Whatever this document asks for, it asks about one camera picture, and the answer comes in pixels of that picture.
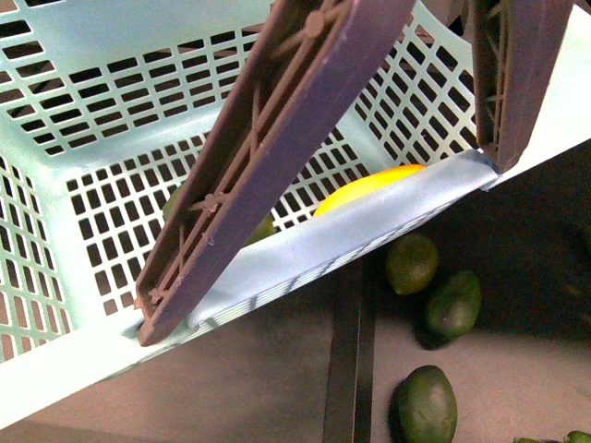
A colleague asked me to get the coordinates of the yellow mango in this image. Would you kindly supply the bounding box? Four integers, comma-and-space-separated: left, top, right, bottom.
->
313, 164, 425, 217

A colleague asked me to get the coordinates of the light teal plastic basket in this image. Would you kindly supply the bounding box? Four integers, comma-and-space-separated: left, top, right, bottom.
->
0, 0, 591, 430

